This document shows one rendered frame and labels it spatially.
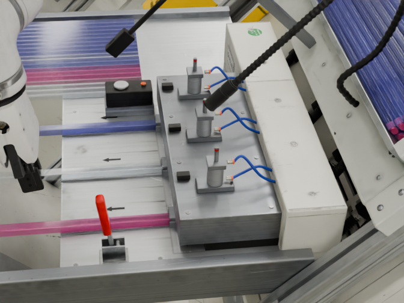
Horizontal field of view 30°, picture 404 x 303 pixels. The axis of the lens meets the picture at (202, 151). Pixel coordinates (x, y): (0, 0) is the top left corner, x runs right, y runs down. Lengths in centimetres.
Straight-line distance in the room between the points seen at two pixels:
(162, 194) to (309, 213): 23
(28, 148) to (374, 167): 46
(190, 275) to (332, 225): 20
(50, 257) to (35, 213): 12
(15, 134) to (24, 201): 66
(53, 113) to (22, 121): 156
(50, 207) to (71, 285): 76
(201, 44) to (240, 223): 54
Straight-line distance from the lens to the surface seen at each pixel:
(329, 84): 113
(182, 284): 100
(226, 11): 154
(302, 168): 103
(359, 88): 102
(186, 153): 107
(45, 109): 258
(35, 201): 170
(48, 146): 267
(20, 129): 102
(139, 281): 98
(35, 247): 161
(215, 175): 99
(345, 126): 105
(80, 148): 118
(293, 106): 115
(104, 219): 95
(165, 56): 140
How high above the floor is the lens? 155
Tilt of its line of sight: 21 degrees down
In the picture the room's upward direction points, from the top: 49 degrees clockwise
